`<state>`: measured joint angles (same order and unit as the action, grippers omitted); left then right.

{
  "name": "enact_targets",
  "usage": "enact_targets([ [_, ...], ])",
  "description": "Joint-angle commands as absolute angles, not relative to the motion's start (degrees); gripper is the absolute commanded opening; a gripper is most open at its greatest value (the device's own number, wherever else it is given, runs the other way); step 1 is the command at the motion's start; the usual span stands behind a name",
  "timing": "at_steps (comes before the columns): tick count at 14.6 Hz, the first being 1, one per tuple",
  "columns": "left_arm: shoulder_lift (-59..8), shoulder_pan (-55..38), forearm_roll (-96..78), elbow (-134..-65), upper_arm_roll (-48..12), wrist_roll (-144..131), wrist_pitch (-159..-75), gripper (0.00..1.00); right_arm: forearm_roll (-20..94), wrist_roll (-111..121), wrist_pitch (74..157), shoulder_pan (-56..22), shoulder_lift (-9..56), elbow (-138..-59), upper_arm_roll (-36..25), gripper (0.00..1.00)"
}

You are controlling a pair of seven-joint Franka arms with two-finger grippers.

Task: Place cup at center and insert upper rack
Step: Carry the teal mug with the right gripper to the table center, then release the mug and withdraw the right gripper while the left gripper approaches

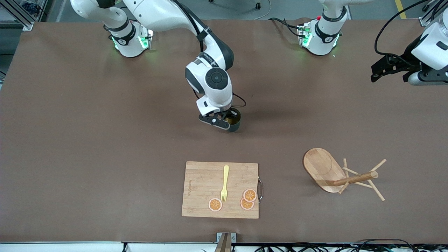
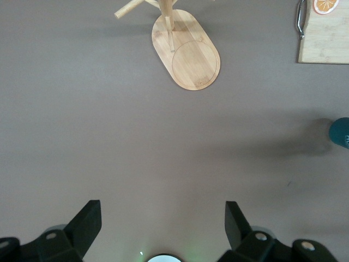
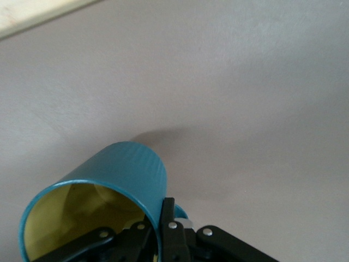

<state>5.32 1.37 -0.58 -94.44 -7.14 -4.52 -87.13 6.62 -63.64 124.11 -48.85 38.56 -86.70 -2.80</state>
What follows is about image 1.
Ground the aluminium camera mount post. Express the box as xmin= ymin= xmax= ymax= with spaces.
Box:
xmin=214 ymin=232 xmax=237 ymax=252

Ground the yellow plastic fork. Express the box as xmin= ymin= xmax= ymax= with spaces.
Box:
xmin=220 ymin=165 xmax=230 ymax=203

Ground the black cable bundle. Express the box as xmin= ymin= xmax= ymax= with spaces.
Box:
xmin=255 ymin=239 xmax=448 ymax=252

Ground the aluminium frame profile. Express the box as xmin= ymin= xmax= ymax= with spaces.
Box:
xmin=419 ymin=0 xmax=445 ymax=27
xmin=0 ymin=0 xmax=48 ymax=31

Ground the bamboo cutting board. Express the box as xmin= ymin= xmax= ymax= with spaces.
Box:
xmin=181 ymin=161 xmax=264 ymax=219

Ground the wooden mug tree rack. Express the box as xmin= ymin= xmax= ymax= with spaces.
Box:
xmin=303 ymin=147 xmax=387 ymax=202

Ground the teal mug yellow inside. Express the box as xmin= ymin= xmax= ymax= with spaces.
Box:
xmin=224 ymin=107 xmax=242 ymax=133

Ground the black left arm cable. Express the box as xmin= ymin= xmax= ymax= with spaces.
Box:
xmin=374 ymin=0 xmax=430 ymax=58

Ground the white floor cable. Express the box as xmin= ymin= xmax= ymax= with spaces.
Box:
xmin=253 ymin=0 xmax=272 ymax=20

